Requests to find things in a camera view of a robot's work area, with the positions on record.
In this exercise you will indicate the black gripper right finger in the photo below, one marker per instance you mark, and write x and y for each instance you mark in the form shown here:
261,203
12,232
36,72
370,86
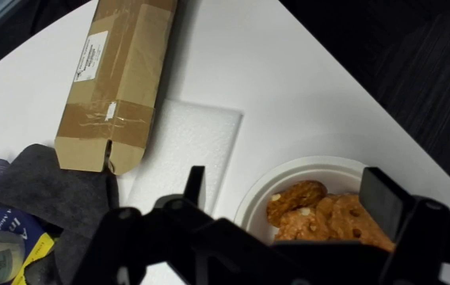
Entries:
419,227

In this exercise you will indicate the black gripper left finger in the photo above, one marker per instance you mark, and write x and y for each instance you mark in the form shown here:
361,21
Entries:
194,192

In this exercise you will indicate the white bowl with snacks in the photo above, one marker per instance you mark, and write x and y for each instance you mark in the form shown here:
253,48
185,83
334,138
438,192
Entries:
312,200

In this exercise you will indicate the white foam sheet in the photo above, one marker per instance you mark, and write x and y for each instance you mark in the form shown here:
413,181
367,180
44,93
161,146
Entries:
185,135

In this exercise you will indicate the long cardboard box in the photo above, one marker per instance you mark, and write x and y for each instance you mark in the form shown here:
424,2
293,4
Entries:
109,115

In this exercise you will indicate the dark grey cloth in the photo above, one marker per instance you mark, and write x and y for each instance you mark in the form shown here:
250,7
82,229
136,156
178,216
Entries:
74,202

